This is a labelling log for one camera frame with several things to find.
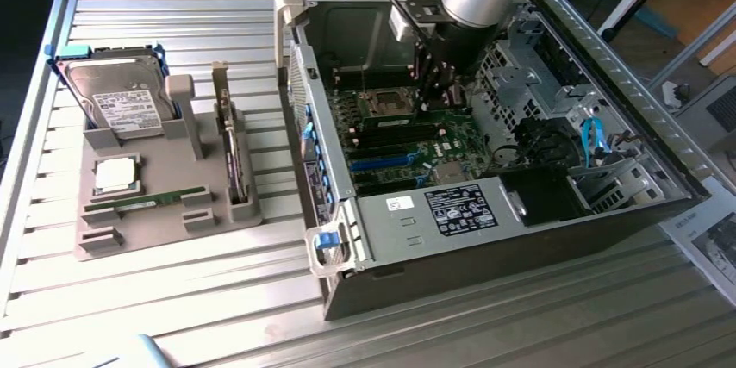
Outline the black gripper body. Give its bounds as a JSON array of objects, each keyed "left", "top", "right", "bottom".
[{"left": 430, "top": 19, "right": 508, "bottom": 78}]

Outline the installed green RAM stick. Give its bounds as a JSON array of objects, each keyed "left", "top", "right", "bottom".
[{"left": 364, "top": 113, "right": 422, "bottom": 128}]

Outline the black RAM slot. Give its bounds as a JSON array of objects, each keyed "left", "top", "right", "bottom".
[
  {"left": 353, "top": 129, "right": 448, "bottom": 150},
  {"left": 350, "top": 122, "right": 445, "bottom": 141}
]

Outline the CPU socket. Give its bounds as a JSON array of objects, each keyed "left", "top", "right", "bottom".
[{"left": 356, "top": 88, "right": 416, "bottom": 120}]

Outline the green motherboard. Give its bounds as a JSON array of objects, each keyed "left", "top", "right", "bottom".
[{"left": 330, "top": 85, "right": 498, "bottom": 197}]

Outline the blue expansion slot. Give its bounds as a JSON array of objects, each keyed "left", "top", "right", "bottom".
[{"left": 348, "top": 153, "right": 417, "bottom": 172}]

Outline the black fan shroud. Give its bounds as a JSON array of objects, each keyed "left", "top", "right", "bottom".
[{"left": 497, "top": 164, "right": 594, "bottom": 228}]

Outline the silver power supply unit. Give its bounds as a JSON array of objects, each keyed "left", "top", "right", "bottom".
[{"left": 350, "top": 176, "right": 528, "bottom": 269}]

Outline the graphics card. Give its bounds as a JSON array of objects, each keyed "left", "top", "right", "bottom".
[{"left": 209, "top": 60, "right": 253, "bottom": 206}]

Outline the white power strip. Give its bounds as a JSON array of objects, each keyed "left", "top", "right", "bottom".
[{"left": 658, "top": 79, "right": 694, "bottom": 107}]

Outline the metal disk bay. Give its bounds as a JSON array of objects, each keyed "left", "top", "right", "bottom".
[{"left": 566, "top": 154, "right": 672, "bottom": 215}]

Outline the open black PC case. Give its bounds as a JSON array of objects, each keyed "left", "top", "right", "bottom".
[{"left": 272, "top": 0, "right": 709, "bottom": 322}]

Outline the grey computer box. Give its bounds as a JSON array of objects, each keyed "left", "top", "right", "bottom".
[{"left": 670, "top": 73, "right": 736, "bottom": 152}]

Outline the hard disk in blue carrier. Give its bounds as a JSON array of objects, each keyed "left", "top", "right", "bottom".
[{"left": 44, "top": 42, "right": 176, "bottom": 141}]

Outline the grey parts rack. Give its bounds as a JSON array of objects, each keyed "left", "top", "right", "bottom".
[{"left": 72, "top": 73, "right": 264, "bottom": 262}]

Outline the silver CPU chip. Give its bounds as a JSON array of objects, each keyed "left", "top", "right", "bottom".
[{"left": 93, "top": 159, "right": 141, "bottom": 190}]

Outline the printed paper sheet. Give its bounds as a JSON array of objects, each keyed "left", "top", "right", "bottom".
[{"left": 657, "top": 176, "right": 736, "bottom": 298}]

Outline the light blue object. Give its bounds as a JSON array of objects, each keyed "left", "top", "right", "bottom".
[{"left": 82, "top": 332, "right": 174, "bottom": 368}]

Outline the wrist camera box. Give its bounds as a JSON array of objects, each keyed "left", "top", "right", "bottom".
[{"left": 389, "top": 0, "right": 456, "bottom": 42}]

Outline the blue disk wire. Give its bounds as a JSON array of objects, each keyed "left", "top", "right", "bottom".
[{"left": 578, "top": 116, "right": 608, "bottom": 170}]

